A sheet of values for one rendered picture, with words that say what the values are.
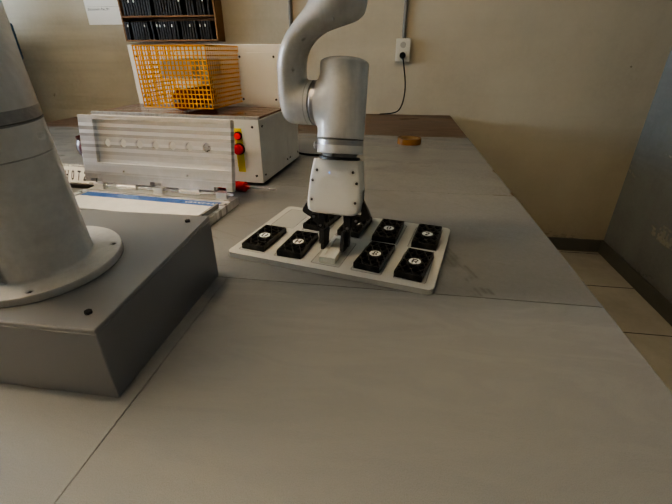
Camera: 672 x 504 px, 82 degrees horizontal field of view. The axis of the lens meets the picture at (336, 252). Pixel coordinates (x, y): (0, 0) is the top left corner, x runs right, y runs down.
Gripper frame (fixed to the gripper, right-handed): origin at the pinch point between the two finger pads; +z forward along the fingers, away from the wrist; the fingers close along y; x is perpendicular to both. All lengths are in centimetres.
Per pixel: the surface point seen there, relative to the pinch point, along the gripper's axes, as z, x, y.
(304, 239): 1.3, 1.4, -6.7
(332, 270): 4.2, -6.6, 1.8
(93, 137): -15, 15, -72
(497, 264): 2.6, 6.1, 30.6
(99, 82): -49, 165, -225
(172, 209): -0.1, 7.9, -43.2
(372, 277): 4.2, -6.9, 9.2
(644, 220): 16, 198, 134
